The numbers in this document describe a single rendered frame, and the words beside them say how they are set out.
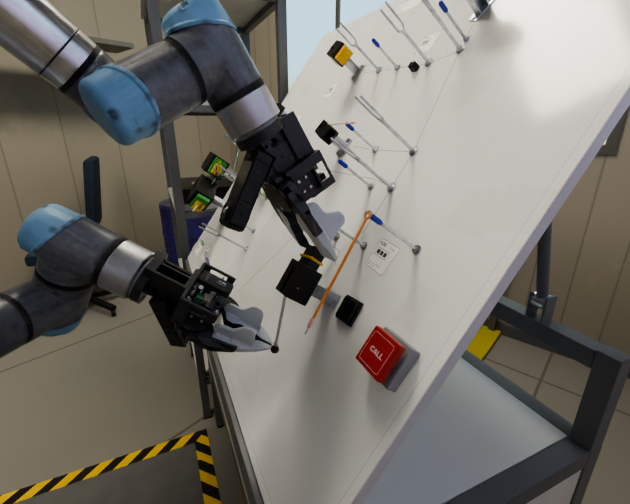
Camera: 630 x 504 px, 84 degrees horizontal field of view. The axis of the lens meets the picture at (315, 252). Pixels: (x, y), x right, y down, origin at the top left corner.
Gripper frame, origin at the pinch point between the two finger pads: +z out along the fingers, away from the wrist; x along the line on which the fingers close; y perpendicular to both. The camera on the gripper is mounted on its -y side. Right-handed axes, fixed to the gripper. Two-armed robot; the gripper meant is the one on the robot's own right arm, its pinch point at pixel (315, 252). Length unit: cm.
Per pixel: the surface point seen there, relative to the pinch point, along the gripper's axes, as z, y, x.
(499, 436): 50, 9, -14
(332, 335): 10.6, -6.2, -5.2
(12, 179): -53, -83, 294
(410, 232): 2.5, 11.2, -9.5
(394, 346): 5.6, -3.7, -19.9
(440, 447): 44.0, -1.9, -10.0
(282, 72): -23, 55, 92
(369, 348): 6.4, -5.5, -16.6
